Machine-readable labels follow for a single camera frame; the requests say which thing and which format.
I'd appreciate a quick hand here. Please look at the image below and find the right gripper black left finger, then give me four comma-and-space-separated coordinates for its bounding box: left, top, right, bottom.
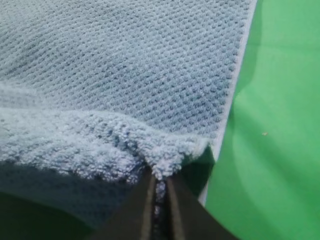
87, 167, 156, 240

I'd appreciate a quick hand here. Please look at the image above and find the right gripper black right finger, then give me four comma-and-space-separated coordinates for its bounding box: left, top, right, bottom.
165, 146, 237, 240

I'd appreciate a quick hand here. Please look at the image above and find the blue waffle-weave towel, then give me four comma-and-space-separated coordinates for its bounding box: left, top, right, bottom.
0, 0, 257, 240

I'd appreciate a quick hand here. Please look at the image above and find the green table cover cloth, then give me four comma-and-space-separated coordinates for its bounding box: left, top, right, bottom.
206, 0, 320, 240

